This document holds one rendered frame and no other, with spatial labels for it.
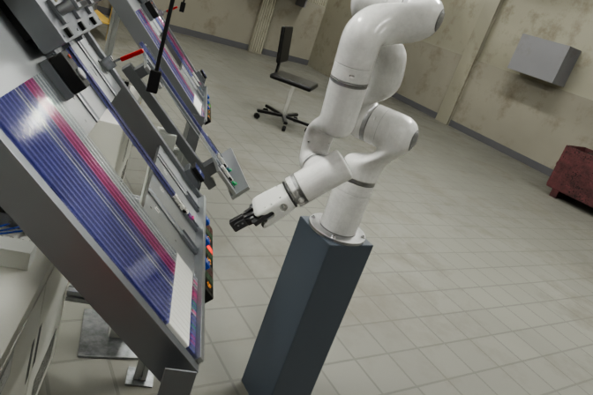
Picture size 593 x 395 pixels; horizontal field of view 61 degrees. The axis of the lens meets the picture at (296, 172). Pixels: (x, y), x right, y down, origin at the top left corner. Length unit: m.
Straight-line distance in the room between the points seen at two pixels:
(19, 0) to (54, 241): 0.45
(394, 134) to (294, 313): 0.66
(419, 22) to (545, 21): 8.38
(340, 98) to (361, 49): 0.12
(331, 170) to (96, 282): 0.65
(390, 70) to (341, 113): 0.23
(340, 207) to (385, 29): 0.60
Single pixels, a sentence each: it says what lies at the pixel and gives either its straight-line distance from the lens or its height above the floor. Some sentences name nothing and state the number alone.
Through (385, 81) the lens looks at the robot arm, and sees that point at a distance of 1.35.
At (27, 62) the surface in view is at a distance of 1.00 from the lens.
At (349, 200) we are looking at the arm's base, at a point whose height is 0.83.
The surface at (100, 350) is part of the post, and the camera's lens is 1.98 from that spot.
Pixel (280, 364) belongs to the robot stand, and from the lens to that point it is 1.77.
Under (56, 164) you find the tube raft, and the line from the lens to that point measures 0.83.
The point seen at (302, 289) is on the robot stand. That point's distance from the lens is 1.63.
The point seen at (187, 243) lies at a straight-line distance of 1.19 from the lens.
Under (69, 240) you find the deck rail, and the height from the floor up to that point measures 0.92.
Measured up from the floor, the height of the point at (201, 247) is 0.73.
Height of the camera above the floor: 1.34
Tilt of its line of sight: 18 degrees down
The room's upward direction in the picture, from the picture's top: 19 degrees clockwise
